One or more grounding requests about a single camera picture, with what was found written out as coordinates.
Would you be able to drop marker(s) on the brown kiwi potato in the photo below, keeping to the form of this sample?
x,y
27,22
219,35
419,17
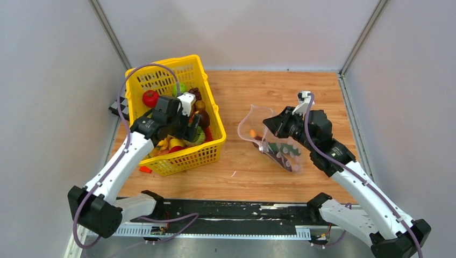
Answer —
x,y
200,105

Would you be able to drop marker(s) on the dark purple mangosteen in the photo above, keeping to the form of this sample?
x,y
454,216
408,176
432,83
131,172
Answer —
x,y
204,121

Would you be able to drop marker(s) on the green leafy vegetable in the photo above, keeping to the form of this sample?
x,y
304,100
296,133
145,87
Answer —
x,y
200,136

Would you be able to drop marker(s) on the yellow bell pepper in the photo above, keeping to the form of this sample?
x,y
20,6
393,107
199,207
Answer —
x,y
163,144

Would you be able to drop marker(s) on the yellow plastic basket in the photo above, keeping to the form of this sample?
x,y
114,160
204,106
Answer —
x,y
161,78

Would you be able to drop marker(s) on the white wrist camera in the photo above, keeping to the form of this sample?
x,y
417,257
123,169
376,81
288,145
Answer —
x,y
304,99
187,101

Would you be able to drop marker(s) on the dark purple grapes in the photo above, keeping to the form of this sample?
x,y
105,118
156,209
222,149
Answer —
x,y
196,92

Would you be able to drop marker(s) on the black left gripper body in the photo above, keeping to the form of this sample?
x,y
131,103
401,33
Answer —
x,y
179,126

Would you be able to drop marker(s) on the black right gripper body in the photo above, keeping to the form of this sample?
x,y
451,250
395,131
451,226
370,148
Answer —
x,y
295,130

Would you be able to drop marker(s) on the red chili pepper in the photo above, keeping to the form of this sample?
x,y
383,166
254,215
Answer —
x,y
176,149

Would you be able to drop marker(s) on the black white checkerboard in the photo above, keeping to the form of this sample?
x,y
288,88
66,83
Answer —
x,y
122,109

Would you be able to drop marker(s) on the red tomato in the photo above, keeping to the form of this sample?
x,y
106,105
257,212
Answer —
x,y
150,98

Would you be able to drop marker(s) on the clear zip top bag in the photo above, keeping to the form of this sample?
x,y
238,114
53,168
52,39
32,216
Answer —
x,y
253,121

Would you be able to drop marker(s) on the green cucumber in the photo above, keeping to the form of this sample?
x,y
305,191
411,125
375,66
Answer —
x,y
282,147

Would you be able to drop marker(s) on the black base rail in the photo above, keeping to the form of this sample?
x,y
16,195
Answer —
x,y
230,217

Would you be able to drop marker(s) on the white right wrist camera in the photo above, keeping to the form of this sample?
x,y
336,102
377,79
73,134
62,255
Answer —
x,y
304,99

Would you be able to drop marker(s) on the red toy piece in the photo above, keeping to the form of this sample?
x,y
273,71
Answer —
x,y
145,169

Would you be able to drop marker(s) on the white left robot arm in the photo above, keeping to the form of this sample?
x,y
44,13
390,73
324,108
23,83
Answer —
x,y
95,206

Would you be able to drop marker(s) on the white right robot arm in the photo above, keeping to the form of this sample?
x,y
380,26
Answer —
x,y
385,228

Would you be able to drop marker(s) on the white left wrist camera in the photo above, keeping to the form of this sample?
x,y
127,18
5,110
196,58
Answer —
x,y
187,101

